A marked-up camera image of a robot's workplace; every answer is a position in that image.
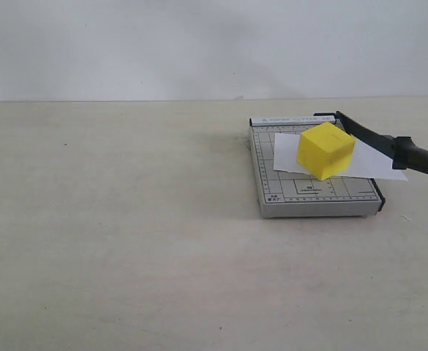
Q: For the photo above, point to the grey paper cutter base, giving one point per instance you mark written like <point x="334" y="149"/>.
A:
<point x="287" y="195"/>

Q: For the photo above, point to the yellow foam cube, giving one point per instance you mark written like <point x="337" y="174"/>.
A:
<point x="325" y="150"/>

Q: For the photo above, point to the black cutter blade arm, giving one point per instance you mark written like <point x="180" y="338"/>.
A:
<point x="405" y="154"/>

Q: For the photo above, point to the white paper sheet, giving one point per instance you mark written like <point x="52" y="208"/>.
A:
<point x="366" y="162"/>

